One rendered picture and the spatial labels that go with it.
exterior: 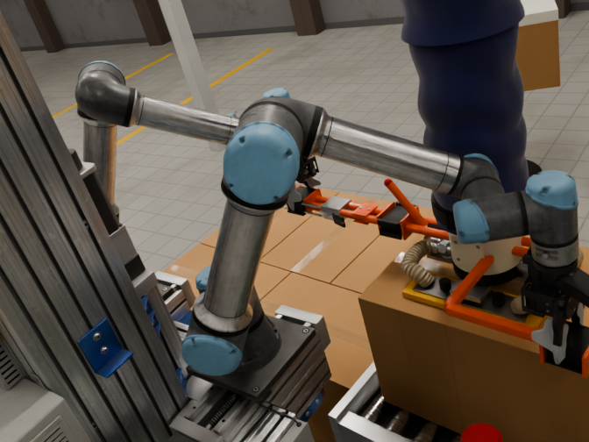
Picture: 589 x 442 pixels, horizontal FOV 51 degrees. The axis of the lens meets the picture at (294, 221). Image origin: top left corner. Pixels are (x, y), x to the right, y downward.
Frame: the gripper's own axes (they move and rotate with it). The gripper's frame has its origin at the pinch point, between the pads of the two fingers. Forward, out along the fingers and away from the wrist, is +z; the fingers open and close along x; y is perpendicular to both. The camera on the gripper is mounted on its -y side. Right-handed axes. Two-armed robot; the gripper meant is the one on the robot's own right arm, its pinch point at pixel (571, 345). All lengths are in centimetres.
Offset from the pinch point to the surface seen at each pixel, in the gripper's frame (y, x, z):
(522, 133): 19.8, -28.3, -27.7
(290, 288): 123, -37, 53
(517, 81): 20, -29, -39
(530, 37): 101, -214, 18
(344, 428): 60, 9, 49
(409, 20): 35, -17, -56
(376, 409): 58, -3, 53
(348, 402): 63, 3, 47
